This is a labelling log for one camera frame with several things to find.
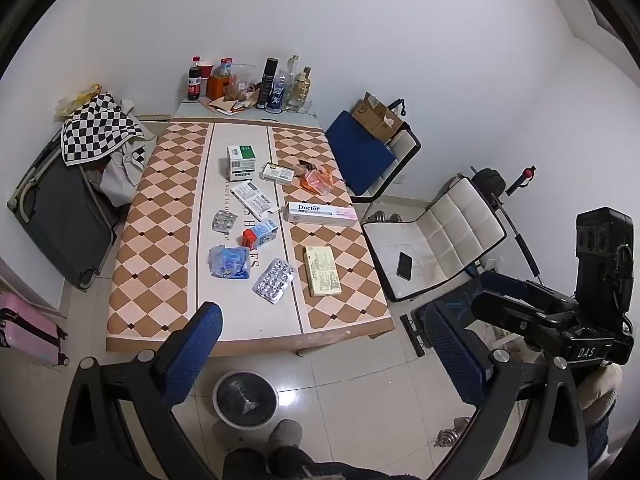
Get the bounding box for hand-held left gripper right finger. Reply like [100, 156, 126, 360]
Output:
[425, 301, 588, 480]

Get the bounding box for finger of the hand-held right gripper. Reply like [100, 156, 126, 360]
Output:
[477, 270, 578, 313]
[470, 291, 581, 343]

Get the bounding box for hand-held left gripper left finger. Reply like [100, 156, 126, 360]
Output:
[56, 301, 223, 480]

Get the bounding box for round trash bin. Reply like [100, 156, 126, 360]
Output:
[212, 370, 279, 429]

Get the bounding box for blue plastic bag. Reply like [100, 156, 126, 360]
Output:
[208, 244, 251, 279]

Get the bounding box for large silver blister pack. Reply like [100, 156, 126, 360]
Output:
[252, 258, 296, 306]

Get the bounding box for small silver blister pack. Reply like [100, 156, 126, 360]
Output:
[211, 210, 238, 233]

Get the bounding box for blue and orange small box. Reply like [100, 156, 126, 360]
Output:
[243, 220, 280, 249]

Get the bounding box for white printed pill card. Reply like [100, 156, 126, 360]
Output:
[230, 180, 281, 218]

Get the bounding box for long white and pink box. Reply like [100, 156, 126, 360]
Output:
[283, 201, 359, 224]

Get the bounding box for white box with yellow mark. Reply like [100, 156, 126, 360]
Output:
[259, 162, 296, 187]

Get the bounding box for green and white medicine box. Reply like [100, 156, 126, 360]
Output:
[226, 144, 258, 181]

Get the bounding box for orange plastic packet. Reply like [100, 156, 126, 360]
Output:
[300, 167, 333, 195]

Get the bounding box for person's right forearm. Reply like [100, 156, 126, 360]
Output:
[575, 362, 626, 461]

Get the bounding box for metal bar with red tip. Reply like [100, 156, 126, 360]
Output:
[492, 166, 545, 286]

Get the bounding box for metal dumbbell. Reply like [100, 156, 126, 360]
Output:
[434, 416, 473, 448]

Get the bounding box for white padded chair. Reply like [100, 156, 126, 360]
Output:
[361, 174, 508, 303]

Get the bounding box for black weight plate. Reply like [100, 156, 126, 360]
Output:
[472, 169, 508, 197]

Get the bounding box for diamond patterned dining table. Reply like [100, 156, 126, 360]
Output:
[106, 119, 396, 358]

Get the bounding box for grey fuzzy slipper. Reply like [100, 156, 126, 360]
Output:
[267, 420, 304, 453]

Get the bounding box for person's dark trouser legs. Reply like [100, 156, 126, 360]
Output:
[222, 447, 416, 480]

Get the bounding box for pink suitcase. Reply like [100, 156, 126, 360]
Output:
[0, 292, 68, 367]

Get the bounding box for grey and white clothing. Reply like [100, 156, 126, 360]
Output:
[100, 100, 166, 206]

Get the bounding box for grey folding bed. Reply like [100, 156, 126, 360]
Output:
[7, 135, 128, 291]

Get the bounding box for brown cardboard box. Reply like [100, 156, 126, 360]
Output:
[351, 92, 405, 143]

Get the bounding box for black and white checkered cloth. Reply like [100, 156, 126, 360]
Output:
[61, 92, 146, 166]

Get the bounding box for brown paper envelopes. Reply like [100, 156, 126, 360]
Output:
[199, 95, 256, 116]

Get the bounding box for orange juice bottle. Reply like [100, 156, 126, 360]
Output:
[207, 58, 236, 101]

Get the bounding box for dark cola bottle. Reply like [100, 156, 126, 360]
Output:
[187, 55, 202, 102]

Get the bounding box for clear bag of snacks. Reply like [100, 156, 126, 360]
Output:
[224, 63, 257, 103]

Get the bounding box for yellow plastic bag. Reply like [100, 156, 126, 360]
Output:
[54, 85, 103, 122]

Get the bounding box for black spray can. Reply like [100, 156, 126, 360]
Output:
[256, 57, 279, 110]

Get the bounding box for golden liquor bottle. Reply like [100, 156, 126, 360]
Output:
[287, 66, 313, 112]

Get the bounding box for clear glass bottle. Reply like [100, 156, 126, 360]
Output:
[286, 55, 301, 111]

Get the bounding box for black floor frame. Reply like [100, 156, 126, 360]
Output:
[400, 310, 432, 358]

